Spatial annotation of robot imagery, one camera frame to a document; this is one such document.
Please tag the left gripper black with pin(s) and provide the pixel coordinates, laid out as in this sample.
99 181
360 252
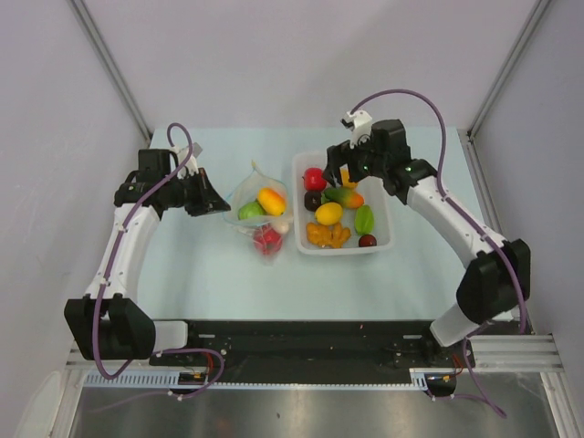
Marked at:
208 201

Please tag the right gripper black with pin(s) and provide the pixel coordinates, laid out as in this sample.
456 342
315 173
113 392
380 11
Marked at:
340 155

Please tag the green lime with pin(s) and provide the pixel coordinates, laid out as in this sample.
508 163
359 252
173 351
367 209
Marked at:
251 210

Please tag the clear zip top bag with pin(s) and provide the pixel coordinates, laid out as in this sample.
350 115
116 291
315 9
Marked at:
246 191

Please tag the yellow lemon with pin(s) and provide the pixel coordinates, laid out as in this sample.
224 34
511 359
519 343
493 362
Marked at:
329 214

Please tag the orange papaya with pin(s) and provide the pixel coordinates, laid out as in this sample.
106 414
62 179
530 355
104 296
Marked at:
271 201

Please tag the red bell pepper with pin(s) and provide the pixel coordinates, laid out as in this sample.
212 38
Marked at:
267 241

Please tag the white radish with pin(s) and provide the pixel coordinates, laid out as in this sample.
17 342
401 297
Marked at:
282 224

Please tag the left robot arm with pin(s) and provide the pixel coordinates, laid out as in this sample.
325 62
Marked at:
106 322

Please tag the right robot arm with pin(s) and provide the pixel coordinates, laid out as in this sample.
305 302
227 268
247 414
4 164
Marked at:
497 271

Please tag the orange yellow mango top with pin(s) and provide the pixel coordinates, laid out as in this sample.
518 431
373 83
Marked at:
346 182

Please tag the green orange mango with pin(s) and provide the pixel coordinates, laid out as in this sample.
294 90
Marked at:
348 199

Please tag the red apple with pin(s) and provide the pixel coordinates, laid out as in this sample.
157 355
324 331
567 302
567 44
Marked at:
313 180

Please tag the white plastic basket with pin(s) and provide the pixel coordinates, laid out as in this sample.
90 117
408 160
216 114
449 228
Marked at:
346 220

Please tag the dark purple mangosteen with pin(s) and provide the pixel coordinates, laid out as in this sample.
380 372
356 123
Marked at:
312 200

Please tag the green leaf vegetable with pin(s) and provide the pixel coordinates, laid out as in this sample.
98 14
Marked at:
364 221

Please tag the small orange fruit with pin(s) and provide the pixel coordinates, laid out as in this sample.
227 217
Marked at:
334 236

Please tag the dark red plum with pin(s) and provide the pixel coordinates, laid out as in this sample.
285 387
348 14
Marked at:
367 240

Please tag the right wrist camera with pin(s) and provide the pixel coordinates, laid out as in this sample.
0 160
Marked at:
359 124

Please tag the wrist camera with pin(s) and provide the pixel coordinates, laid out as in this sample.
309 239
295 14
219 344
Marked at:
359 124
189 155

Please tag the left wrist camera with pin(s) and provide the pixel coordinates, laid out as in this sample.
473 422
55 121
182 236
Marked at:
189 155

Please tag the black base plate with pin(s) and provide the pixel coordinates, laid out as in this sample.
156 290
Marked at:
305 351

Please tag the white cable duct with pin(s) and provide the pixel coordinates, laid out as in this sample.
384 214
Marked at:
183 380

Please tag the left aluminium frame post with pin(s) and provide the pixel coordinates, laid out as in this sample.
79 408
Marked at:
90 28

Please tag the aluminium frame post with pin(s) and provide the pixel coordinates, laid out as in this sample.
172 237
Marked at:
527 32
90 28

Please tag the right aluminium frame post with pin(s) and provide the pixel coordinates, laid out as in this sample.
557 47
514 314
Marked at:
527 32

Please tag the aluminium front rail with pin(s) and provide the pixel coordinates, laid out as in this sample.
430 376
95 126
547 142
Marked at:
485 353

